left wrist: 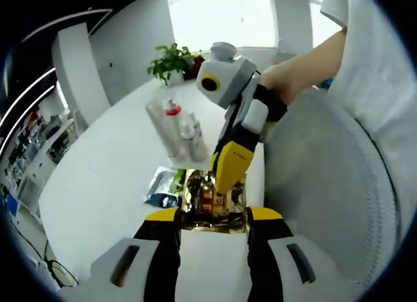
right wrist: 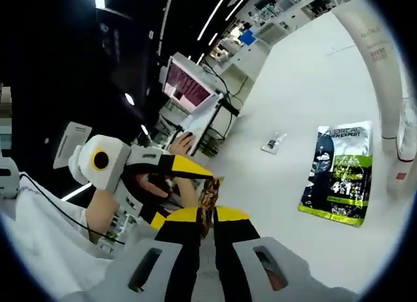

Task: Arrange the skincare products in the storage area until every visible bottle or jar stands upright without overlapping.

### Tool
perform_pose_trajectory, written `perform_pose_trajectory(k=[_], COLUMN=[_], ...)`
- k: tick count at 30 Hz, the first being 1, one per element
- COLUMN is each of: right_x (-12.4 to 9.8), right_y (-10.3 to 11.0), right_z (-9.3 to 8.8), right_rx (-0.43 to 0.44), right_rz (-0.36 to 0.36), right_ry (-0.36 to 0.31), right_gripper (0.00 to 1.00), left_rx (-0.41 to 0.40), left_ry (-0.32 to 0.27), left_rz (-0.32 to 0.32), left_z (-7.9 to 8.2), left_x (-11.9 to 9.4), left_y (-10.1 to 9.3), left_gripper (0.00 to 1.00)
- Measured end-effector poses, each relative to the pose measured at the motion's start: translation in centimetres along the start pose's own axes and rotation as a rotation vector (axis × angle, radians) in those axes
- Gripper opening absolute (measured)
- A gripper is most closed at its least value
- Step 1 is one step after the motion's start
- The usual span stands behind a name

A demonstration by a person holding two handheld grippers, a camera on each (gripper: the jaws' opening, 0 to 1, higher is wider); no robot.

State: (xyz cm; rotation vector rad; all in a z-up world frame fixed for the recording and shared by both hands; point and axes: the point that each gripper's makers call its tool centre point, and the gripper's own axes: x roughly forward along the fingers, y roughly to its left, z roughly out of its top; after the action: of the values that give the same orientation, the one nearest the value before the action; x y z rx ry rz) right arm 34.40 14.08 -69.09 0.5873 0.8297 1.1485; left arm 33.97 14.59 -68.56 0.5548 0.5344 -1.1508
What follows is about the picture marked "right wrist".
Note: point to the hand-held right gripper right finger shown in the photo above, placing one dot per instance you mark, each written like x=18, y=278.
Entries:
x=247, y=263

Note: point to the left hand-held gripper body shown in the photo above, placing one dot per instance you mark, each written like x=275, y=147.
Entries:
x=107, y=158

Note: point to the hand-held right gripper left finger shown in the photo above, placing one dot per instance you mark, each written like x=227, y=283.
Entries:
x=176, y=263

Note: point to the gold skincare sachet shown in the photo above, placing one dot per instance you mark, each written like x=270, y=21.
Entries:
x=210, y=201

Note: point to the small clear skincare sachet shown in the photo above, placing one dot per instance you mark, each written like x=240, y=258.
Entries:
x=273, y=143

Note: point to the green dark skincare sachet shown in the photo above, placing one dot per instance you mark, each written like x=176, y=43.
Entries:
x=339, y=175

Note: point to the small white skincare bottle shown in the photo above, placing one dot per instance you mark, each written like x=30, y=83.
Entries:
x=404, y=184

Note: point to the white skincare tube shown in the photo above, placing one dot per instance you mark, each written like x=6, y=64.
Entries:
x=381, y=86

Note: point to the ceiling air vent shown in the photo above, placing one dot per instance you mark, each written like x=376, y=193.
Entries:
x=72, y=143

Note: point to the white paper sheets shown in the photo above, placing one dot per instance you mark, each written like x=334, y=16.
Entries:
x=202, y=122

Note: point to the black desk clamp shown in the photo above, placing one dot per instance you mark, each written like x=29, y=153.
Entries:
x=228, y=103

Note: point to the open laptop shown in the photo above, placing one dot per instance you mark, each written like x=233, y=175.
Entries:
x=192, y=86

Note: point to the grey chest-worn device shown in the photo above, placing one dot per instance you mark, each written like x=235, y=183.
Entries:
x=8, y=179

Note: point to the person's white shirt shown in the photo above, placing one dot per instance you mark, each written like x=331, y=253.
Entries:
x=42, y=250

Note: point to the blue box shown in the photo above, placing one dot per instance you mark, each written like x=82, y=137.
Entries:
x=248, y=37

